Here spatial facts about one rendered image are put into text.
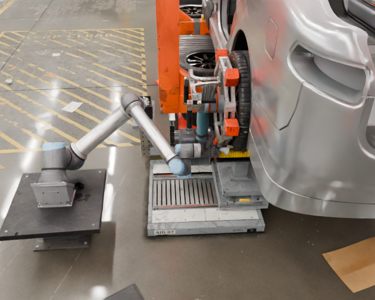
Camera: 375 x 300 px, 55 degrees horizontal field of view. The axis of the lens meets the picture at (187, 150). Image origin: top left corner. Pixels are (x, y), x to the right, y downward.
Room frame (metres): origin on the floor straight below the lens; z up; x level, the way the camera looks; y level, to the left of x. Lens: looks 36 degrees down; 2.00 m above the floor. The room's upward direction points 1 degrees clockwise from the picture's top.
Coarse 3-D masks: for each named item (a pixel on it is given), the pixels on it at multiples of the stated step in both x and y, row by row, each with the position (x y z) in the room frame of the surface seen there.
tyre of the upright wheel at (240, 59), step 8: (232, 56) 2.22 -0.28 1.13; (240, 56) 2.11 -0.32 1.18; (248, 56) 2.11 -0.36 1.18; (240, 64) 2.03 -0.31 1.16; (248, 64) 2.03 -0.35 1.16; (240, 72) 1.98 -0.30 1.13; (248, 72) 1.98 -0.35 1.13; (240, 80) 1.93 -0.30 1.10; (248, 80) 1.93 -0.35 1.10; (240, 88) 1.91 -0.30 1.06; (248, 88) 1.90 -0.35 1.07; (240, 96) 1.88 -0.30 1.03; (248, 96) 1.87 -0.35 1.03; (240, 104) 1.85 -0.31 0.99; (248, 104) 1.84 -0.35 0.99; (240, 112) 1.84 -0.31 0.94; (248, 112) 1.83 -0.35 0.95; (240, 120) 1.82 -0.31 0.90; (248, 120) 1.82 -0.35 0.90; (240, 128) 1.82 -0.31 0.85; (248, 128) 1.82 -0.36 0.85; (240, 136) 1.82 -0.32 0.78; (232, 144) 1.96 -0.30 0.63; (240, 144) 1.84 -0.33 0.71
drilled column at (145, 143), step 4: (140, 132) 2.65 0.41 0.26; (140, 136) 2.65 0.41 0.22; (144, 136) 2.65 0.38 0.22; (140, 140) 2.65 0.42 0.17; (144, 140) 2.65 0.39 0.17; (148, 140) 2.66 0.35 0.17; (140, 144) 2.65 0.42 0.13; (144, 144) 2.65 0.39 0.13; (148, 144) 2.66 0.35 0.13; (144, 148) 2.65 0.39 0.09; (148, 148) 2.66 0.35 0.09; (144, 152) 2.65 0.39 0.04; (148, 152) 2.66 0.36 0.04
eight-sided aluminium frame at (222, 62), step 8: (216, 64) 2.33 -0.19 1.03; (224, 64) 2.25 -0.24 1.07; (216, 72) 2.33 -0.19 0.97; (224, 72) 2.02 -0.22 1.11; (224, 88) 1.95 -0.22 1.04; (232, 88) 1.95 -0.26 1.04; (224, 96) 1.92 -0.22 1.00; (232, 96) 1.91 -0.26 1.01; (224, 104) 1.89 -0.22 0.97; (232, 104) 1.88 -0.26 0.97; (224, 112) 1.89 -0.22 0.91; (232, 112) 1.87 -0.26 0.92; (216, 120) 2.25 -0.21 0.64; (216, 128) 2.17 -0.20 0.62; (216, 136) 2.12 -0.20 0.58; (224, 136) 1.86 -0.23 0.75; (232, 136) 1.87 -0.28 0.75; (224, 144) 2.00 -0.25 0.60
